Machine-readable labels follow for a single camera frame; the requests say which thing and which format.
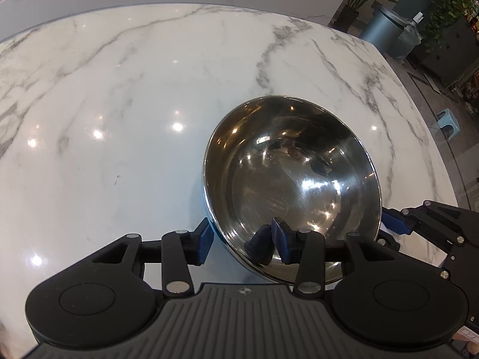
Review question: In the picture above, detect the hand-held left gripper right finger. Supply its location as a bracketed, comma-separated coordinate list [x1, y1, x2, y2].
[271, 216, 400, 300]

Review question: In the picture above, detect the blue steel bowl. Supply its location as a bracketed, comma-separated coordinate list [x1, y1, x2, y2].
[203, 95, 383, 286]

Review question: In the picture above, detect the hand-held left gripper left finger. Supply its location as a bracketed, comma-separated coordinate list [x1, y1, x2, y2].
[91, 217, 216, 299]

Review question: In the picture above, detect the small blue stool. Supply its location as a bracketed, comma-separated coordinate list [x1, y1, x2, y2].
[436, 108, 463, 141]

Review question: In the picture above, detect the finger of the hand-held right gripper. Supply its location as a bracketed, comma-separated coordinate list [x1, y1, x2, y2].
[377, 230, 401, 252]
[381, 200, 469, 257]

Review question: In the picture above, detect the grey metal trash bin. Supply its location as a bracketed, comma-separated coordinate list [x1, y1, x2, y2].
[359, 2, 409, 55]

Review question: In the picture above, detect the green ivy plant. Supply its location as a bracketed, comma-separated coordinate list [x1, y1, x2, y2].
[422, 0, 478, 54]

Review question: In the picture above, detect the long-leaf plant in black pot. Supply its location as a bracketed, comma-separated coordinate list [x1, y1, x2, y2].
[334, 0, 409, 33]

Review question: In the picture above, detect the clear water bottle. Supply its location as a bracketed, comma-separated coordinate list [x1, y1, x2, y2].
[397, 13, 424, 59]

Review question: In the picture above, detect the grey drawer cabinet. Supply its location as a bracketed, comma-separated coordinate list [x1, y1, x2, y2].
[407, 15, 479, 87]

